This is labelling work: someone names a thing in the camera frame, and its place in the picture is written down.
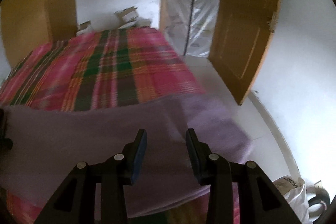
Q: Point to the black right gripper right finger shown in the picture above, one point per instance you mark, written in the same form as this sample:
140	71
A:
259	199

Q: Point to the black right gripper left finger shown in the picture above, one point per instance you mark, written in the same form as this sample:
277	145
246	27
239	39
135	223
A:
74	199

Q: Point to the purple fleece sweater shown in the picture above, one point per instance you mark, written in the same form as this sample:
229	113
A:
48	144

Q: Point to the white plastic bag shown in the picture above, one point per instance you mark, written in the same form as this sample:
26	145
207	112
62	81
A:
294	192

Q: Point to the grey round floor object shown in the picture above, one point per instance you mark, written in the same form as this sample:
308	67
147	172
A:
320	202

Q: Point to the red green plaid blanket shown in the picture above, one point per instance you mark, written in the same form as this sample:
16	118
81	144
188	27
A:
103	70

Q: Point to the white cardboard box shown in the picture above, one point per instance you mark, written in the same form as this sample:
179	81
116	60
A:
84	28

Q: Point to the wooden wardrobe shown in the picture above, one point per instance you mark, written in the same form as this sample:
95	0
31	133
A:
26	24

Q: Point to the brown cardboard box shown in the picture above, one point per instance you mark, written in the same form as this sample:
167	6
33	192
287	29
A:
127	15

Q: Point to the wooden door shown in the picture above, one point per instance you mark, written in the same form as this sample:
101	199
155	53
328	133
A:
242	36

